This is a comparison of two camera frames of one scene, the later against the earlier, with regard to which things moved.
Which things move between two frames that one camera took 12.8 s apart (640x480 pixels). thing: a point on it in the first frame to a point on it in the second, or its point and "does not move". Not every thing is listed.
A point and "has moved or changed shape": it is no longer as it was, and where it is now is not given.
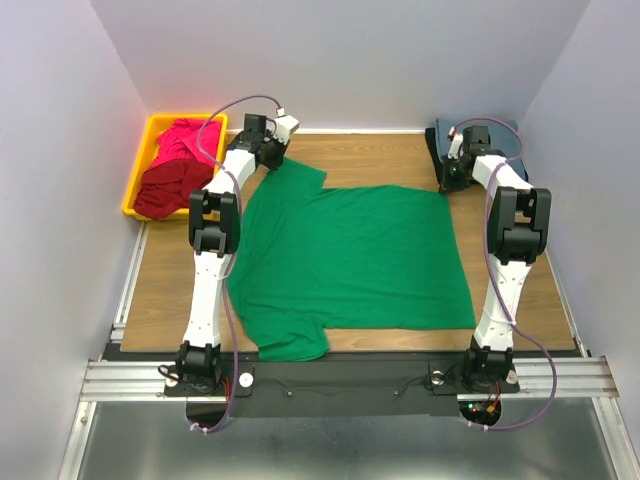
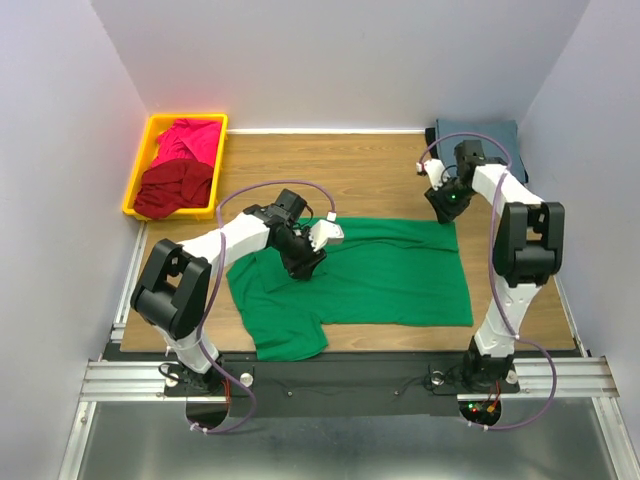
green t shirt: x=309 y=260 has moved or changed shape
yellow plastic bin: x=156 y=126 does not move
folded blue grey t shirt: x=503 y=136 does not move
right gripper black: x=451 y=176 to x=445 y=206
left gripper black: x=275 y=156 to x=300 y=262
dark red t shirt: x=166 y=187 does not move
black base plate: x=343 y=385 does not move
